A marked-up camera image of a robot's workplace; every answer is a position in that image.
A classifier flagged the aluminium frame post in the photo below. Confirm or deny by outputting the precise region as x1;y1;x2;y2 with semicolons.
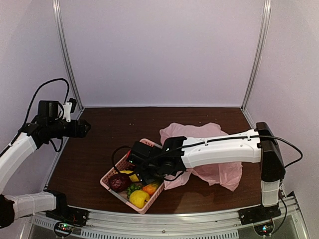
241;0;272;111
52;0;84;111

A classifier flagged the dark purple mangosteen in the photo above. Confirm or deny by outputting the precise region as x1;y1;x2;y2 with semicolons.
108;173;132;193

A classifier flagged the pink plastic bag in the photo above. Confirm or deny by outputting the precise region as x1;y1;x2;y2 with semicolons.
159;122;243;192

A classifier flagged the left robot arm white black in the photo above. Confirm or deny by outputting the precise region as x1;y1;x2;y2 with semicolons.
0;98;91;228

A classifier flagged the green orange mango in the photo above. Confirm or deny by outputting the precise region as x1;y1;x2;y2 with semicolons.
142;182;161;196

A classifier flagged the black cable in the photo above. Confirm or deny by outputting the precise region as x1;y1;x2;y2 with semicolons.
14;78;70;152
111;134;304;180

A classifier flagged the right aluminium frame post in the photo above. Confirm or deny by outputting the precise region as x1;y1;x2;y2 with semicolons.
241;0;272;111

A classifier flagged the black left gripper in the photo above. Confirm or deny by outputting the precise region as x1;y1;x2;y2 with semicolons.
47;119;91;138

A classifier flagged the yellow starfruit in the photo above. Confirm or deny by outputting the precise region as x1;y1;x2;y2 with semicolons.
120;170;134;174

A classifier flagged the orange yellow mango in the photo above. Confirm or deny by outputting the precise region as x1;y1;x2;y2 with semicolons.
129;174;140;183

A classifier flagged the left aluminium frame post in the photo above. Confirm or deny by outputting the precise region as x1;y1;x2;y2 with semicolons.
52;0;84;111

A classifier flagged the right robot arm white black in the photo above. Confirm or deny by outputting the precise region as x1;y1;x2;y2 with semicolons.
127;122;286;220

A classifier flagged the left black cable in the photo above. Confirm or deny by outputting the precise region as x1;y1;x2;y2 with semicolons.
14;78;70;152

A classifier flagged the pink plastic basket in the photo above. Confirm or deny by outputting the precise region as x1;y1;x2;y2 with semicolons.
100;151;164;215

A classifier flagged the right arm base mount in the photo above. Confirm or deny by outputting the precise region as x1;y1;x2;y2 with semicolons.
238;204;281;238

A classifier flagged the green grape bunch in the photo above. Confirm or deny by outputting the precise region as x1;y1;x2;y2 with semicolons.
126;183;142;199

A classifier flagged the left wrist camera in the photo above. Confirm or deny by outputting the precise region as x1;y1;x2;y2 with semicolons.
62;98;77;122

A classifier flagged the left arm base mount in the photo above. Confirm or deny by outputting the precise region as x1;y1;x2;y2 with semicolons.
45;206;89;238

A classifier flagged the right black cable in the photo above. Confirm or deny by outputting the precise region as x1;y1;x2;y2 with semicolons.
111;134;304;180

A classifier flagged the front aluminium rail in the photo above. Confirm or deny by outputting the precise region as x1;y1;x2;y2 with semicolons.
24;196;307;239

